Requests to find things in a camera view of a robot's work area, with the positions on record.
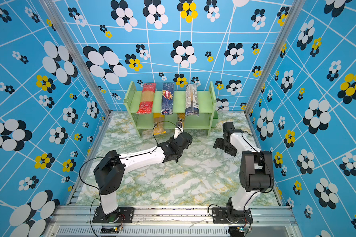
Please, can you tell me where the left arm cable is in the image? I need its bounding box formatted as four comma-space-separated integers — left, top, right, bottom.
78, 120, 179, 237

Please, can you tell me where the green wooden shelf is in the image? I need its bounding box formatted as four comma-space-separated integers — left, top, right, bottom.
124, 81, 219, 138

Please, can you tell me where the blue Barilla spaghetti box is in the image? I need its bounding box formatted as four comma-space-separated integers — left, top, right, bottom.
161, 83, 175, 115

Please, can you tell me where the green cup on shelf side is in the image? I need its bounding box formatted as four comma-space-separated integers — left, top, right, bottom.
212, 118, 219, 127

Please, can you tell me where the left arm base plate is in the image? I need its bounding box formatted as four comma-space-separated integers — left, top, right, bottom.
93, 206, 134, 224

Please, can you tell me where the aluminium front rail frame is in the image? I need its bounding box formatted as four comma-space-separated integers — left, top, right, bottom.
44, 206, 302, 237

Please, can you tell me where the blue clear spaghetti bag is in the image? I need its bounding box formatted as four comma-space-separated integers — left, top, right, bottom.
177, 113, 186, 127

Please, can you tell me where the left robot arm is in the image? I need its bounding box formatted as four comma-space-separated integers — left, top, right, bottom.
93, 132, 192, 223

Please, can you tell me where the red spaghetti bag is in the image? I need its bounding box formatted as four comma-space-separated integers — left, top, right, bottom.
136, 83, 156, 115

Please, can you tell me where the clear white label spaghetti bag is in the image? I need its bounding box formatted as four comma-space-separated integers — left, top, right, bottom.
185, 85, 199, 116

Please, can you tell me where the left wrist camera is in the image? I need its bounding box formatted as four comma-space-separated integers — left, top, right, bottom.
174, 122, 184, 139

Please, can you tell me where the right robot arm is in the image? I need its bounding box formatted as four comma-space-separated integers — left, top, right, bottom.
214, 121, 274, 224

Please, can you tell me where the yellow spaghetti bag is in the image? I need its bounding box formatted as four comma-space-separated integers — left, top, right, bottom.
153, 114, 166, 135

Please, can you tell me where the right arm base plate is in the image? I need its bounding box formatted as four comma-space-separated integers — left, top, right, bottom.
210, 207, 254, 225

